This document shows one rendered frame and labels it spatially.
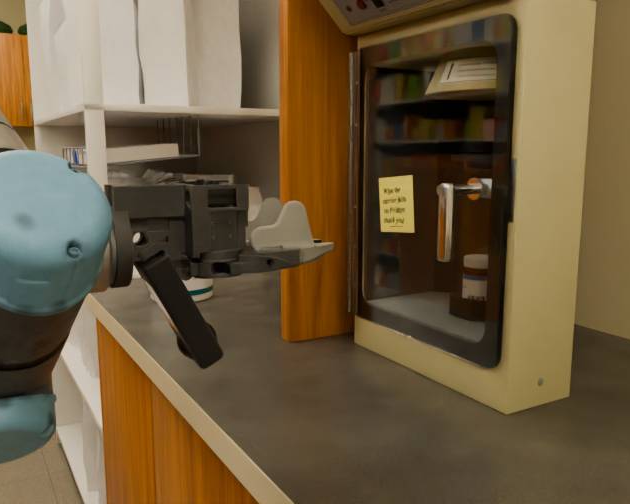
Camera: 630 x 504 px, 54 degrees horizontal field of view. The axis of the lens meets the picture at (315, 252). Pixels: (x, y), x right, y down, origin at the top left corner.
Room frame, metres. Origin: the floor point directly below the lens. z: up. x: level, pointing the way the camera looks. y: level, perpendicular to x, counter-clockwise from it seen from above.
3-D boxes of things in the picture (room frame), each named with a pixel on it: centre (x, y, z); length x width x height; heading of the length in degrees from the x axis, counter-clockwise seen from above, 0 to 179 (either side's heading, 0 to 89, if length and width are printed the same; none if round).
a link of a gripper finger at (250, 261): (0.55, 0.06, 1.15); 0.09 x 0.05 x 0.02; 115
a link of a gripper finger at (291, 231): (0.58, 0.02, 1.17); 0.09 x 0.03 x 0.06; 115
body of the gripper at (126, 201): (0.55, 0.12, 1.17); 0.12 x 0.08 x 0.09; 120
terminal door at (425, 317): (0.82, -0.14, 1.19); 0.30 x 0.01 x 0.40; 30
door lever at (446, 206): (0.71, -0.16, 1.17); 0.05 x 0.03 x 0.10; 120
